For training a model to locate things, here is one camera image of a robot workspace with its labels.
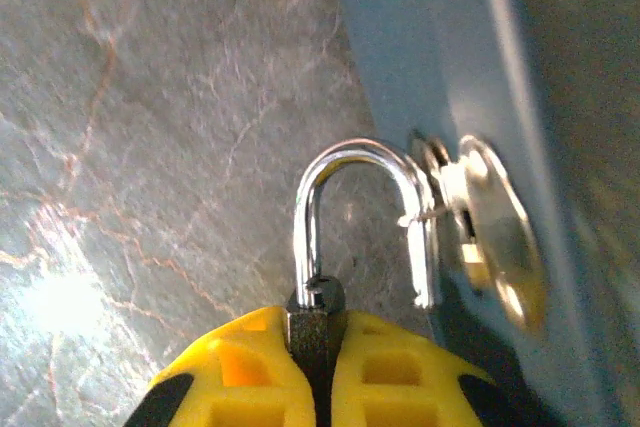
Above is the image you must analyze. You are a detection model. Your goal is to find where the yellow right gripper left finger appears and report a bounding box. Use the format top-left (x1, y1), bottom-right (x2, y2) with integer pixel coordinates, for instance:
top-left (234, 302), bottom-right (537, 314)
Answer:
top-left (123, 305), bottom-right (317, 427)

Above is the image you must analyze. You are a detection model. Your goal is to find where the metal hasp latch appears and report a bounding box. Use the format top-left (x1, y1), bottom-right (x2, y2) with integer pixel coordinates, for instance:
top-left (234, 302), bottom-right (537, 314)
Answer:
top-left (439, 134), bottom-right (549, 336)

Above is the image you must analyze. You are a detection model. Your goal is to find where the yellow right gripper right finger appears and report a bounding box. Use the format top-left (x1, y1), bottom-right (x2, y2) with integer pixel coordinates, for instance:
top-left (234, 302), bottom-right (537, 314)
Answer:
top-left (329, 308), bottom-right (509, 427)

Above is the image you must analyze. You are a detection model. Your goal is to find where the black padlock chrome shackle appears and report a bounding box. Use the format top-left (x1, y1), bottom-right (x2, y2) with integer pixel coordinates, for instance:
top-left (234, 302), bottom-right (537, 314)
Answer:
top-left (285, 136), bottom-right (442, 427)

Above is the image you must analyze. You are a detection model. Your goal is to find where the blue board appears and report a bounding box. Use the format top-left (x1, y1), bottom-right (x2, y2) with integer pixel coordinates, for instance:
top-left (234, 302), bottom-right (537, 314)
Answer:
top-left (323, 0), bottom-right (640, 427)

